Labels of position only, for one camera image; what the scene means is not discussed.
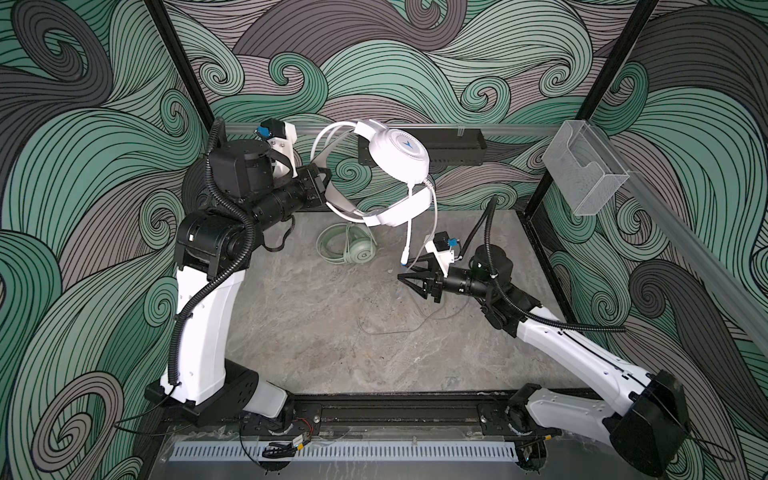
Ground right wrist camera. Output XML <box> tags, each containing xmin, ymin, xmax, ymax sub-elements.
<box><xmin>425</xmin><ymin>231</ymin><xmax>461</xmax><ymax>276</ymax></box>

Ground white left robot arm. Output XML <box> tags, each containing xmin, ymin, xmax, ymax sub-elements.
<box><xmin>145</xmin><ymin>118</ymin><xmax>330</xmax><ymax>426</ymax></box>

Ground black frame post right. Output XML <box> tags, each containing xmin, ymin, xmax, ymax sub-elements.
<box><xmin>521</xmin><ymin>0</ymin><xmax>659</xmax><ymax>222</ymax></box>

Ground black perforated wall tray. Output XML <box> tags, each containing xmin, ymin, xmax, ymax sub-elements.
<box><xmin>356</xmin><ymin>128</ymin><xmax>488</xmax><ymax>170</ymax></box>

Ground white headphones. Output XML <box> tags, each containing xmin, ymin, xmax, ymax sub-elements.
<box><xmin>310</xmin><ymin>119</ymin><xmax>438</xmax><ymax>266</ymax></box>

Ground black frame post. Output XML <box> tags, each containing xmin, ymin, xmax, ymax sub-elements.
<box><xmin>144</xmin><ymin>0</ymin><xmax>214</xmax><ymax>130</ymax></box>
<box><xmin>521</xmin><ymin>0</ymin><xmax>659</xmax><ymax>222</ymax></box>

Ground aluminium wall rail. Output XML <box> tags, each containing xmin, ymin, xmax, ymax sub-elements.
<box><xmin>226</xmin><ymin>122</ymin><xmax>560</xmax><ymax>137</ymax></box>

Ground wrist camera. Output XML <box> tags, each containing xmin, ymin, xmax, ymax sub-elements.
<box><xmin>254</xmin><ymin>118</ymin><xmax>299</xmax><ymax>178</ymax></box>
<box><xmin>425</xmin><ymin>231</ymin><xmax>461</xmax><ymax>276</ymax></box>

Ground mint green headphones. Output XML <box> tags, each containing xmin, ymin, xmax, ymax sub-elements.
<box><xmin>315</xmin><ymin>223</ymin><xmax>378</xmax><ymax>265</ymax></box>

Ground white slotted cable duct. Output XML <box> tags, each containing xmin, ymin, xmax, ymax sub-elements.
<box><xmin>169</xmin><ymin>440</ymin><xmax>518</xmax><ymax>463</ymax></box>

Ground grey white headphone cable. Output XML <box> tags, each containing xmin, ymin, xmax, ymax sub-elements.
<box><xmin>358</xmin><ymin>203</ymin><xmax>472</xmax><ymax>336</ymax></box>

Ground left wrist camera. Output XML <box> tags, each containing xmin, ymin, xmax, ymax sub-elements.
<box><xmin>254</xmin><ymin>118</ymin><xmax>299</xmax><ymax>178</ymax></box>

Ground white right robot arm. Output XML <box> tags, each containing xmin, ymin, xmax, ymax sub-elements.
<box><xmin>397</xmin><ymin>245</ymin><xmax>690</xmax><ymax>477</ymax></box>

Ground clear plastic wall bin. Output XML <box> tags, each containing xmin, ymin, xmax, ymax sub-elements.
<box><xmin>542</xmin><ymin>120</ymin><xmax>629</xmax><ymax>217</ymax></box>

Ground black frame post left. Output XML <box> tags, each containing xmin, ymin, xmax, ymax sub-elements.
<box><xmin>144</xmin><ymin>0</ymin><xmax>214</xmax><ymax>130</ymax></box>

